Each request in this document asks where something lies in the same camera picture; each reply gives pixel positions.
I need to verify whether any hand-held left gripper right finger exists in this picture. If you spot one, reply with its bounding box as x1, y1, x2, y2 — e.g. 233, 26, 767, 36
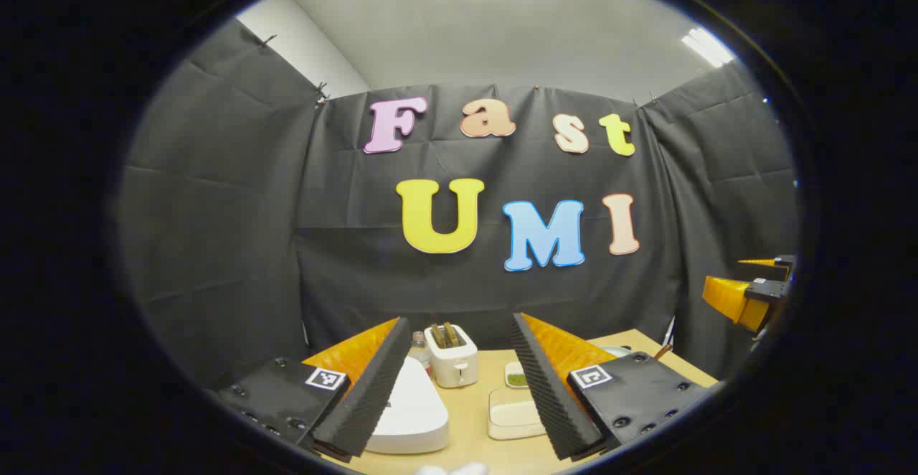
511, 312, 718, 461

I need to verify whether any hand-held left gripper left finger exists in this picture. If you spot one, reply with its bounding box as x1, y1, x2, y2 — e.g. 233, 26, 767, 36
215, 317, 413, 461

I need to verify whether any clear box of rice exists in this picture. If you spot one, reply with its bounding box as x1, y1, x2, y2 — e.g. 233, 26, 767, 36
488, 387, 547, 441

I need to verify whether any white rice cooker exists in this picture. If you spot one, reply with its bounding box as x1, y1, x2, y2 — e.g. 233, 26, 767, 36
366, 357, 450, 454

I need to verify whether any clear plastic water bottle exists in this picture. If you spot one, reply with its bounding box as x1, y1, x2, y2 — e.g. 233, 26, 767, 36
409, 331, 435, 380

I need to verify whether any white toaster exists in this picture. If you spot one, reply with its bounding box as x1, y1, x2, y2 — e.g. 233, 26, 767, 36
424, 323, 479, 389

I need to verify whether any black backdrop cloth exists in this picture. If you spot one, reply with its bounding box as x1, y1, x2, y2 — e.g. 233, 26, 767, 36
118, 19, 800, 390

